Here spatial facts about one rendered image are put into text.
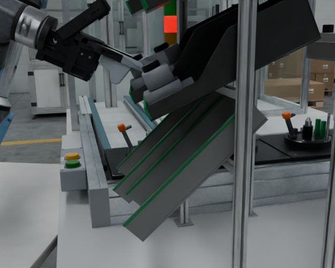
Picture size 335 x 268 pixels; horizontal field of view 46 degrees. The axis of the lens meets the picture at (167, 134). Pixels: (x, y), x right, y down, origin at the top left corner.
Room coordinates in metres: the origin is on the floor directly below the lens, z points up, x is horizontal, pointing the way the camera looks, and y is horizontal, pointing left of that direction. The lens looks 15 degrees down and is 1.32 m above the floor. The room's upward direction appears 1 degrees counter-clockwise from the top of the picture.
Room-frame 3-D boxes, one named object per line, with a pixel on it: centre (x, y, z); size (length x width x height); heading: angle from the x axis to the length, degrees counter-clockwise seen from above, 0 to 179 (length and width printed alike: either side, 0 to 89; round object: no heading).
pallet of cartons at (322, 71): (8.08, -2.71, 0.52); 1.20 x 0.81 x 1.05; 11
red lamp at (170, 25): (1.28, -0.02, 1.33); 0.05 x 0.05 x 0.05
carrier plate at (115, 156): (1.07, 0.05, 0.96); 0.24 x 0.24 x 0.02; 14
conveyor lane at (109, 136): (1.36, 0.10, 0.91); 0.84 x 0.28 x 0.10; 14
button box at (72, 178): (1.10, 0.28, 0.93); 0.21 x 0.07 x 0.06; 14
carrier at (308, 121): (1.18, -0.44, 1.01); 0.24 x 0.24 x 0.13; 14
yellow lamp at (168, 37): (1.28, -0.02, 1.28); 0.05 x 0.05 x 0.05
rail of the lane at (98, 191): (1.30, 0.26, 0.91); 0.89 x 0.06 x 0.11; 14
